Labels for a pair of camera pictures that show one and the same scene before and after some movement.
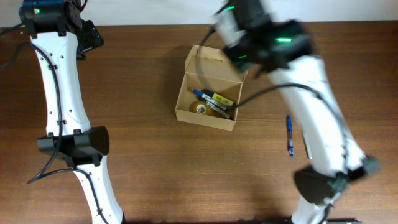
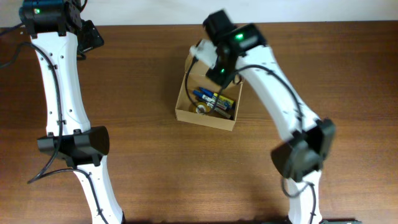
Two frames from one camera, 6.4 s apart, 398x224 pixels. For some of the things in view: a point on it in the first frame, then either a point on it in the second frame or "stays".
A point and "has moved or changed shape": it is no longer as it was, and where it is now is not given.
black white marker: (220, 111) stays
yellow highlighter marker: (217, 97) stays
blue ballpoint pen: (290, 137) has moved or changed shape
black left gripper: (92, 38) stays
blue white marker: (199, 93) stays
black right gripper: (241, 61) to (224, 79)
